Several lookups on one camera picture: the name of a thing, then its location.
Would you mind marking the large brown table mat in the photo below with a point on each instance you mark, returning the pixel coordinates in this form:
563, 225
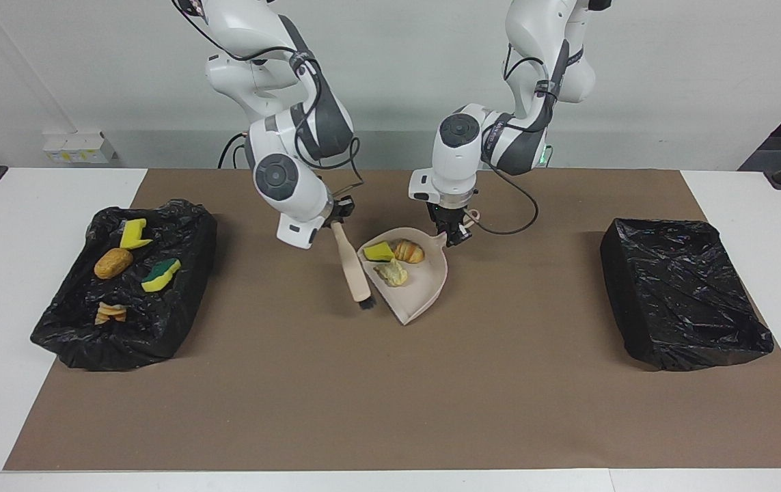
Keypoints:
431, 410

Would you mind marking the yellow green scrub sponge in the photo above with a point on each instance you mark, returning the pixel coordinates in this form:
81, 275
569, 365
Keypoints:
160, 275

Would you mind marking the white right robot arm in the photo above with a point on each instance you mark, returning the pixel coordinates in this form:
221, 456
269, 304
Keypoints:
294, 184

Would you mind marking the large orange striped bread chunk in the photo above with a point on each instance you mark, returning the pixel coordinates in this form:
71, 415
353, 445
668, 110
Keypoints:
111, 313

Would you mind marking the small yellow sponge wedge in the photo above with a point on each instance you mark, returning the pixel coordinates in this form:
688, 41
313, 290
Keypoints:
378, 251

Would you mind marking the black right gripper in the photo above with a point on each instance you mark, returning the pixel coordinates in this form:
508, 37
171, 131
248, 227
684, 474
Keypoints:
341, 208

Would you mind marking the black bag lined bin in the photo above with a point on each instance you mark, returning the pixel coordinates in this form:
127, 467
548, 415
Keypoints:
684, 294
69, 328

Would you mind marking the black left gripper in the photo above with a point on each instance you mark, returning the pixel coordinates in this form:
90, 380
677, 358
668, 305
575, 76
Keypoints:
446, 212

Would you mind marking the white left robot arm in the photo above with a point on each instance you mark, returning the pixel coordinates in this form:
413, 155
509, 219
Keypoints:
458, 150

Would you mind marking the white wall socket box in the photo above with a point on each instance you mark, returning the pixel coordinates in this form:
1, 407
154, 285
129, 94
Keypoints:
79, 147

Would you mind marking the notched yellow sponge piece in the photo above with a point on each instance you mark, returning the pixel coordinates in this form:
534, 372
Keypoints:
133, 236

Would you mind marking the beige hand brush black bristles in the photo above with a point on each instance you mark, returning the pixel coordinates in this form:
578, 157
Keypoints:
352, 266

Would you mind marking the brown round bread roll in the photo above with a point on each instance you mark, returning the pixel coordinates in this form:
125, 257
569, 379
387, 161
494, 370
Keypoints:
113, 264

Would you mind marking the pale cream bread piece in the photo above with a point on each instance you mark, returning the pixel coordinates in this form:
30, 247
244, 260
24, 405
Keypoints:
392, 273

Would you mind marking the small orange striped bread piece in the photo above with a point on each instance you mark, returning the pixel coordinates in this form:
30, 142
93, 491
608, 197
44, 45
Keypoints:
409, 251

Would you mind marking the beige plastic dustpan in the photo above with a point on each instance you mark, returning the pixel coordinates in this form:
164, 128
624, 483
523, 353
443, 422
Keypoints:
424, 287

